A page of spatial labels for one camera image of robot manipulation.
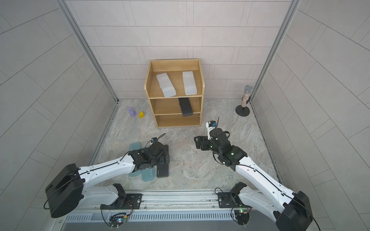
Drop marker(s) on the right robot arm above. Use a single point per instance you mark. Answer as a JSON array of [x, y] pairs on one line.
[[289, 210]]

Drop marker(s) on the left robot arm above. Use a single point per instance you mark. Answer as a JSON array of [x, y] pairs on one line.
[[71, 188]]

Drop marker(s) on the teal pencil case inner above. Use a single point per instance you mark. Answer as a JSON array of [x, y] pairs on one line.
[[148, 174]]

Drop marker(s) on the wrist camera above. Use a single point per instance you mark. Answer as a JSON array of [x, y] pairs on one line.
[[153, 140], [210, 125]]

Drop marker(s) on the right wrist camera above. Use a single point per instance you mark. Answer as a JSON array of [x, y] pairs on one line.
[[210, 125]]

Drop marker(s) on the aluminium rail frame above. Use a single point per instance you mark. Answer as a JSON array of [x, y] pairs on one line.
[[158, 205]]

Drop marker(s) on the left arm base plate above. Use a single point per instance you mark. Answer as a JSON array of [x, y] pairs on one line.
[[127, 202]]

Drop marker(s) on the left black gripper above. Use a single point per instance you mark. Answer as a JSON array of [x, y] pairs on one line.
[[162, 154]]

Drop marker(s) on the wooden three-tier shelf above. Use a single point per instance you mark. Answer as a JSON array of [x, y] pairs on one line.
[[167, 111]]

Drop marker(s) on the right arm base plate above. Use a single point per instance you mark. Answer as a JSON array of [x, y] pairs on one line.
[[226, 201]]

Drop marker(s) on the translucent white case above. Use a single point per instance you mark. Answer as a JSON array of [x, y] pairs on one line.
[[189, 83], [166, 85]]

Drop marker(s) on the yellow triangular block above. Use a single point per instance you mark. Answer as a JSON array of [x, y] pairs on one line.
[[141, 115]]

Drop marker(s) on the purple rabbit toy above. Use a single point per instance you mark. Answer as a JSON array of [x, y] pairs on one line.
[[132, 112]]

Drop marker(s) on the glitter microphone on stand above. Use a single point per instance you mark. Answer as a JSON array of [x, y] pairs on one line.
[[243, 109]]

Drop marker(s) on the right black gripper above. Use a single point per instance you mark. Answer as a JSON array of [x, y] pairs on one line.
[[204, 146]]

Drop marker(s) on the left circuit board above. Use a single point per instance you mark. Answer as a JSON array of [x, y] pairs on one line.
[[117, 220]]

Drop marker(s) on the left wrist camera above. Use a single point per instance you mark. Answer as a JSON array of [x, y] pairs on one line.
[[153, 140]]

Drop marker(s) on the circuit board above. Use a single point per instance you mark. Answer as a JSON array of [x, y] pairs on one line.
[[242, 218], [117, 220]]

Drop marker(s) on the black pencil case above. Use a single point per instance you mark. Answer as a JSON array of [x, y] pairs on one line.
[[163, 165], [186, 107]]

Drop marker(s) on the right circuit board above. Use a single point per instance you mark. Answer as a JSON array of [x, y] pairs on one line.
[[242, 218]]

